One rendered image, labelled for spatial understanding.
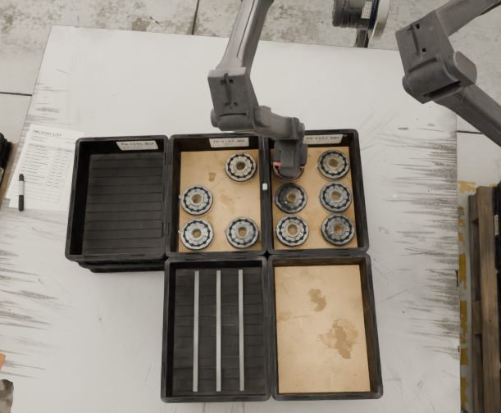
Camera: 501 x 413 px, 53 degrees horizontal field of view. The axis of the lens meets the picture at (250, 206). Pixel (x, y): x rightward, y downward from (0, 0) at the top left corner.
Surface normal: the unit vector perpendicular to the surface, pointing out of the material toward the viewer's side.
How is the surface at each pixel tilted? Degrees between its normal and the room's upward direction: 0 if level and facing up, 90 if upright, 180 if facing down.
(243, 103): 53
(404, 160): 0
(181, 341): 0
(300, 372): 0
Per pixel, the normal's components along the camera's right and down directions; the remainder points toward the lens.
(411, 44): -0.78, 0.13
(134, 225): -0.04, -0.31
